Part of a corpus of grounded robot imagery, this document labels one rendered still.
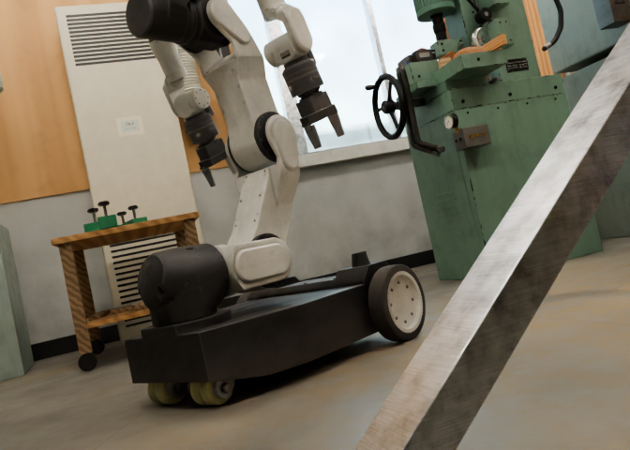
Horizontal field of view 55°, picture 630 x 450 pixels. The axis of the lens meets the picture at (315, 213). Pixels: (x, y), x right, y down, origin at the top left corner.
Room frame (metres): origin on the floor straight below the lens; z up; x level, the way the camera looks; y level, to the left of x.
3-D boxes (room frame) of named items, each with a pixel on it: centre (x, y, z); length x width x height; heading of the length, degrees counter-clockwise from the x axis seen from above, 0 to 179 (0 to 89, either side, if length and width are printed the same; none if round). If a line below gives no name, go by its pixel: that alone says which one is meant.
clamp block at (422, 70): (2.61, -0.57, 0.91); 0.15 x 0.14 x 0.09; 18
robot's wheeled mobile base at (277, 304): (1.59, 0.20, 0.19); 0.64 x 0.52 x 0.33; 139
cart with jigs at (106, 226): (2.70, 0.83, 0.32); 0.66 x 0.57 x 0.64; 17
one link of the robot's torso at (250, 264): (1.57, 0.22, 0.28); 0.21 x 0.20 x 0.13; 139
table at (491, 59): (2.64, -0.65, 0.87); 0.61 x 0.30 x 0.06; 18
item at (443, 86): (2.70, -0.68, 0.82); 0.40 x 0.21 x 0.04; 18
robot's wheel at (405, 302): (1.60, -0.16, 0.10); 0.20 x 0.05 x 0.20; 139
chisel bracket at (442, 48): (2.73, -0.75, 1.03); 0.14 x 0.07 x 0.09; 108
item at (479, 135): (2.43, -0.68, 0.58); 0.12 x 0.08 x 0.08; 108
